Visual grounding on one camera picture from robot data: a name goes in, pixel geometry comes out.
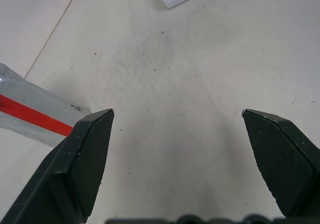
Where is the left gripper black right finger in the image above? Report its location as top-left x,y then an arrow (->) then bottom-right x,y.
241,108 -> 320,220

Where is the silver red can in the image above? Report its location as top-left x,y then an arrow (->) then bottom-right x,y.
0,62 -> 93,147

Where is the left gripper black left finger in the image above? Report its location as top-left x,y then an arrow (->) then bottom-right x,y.
0,108 -> 115,224

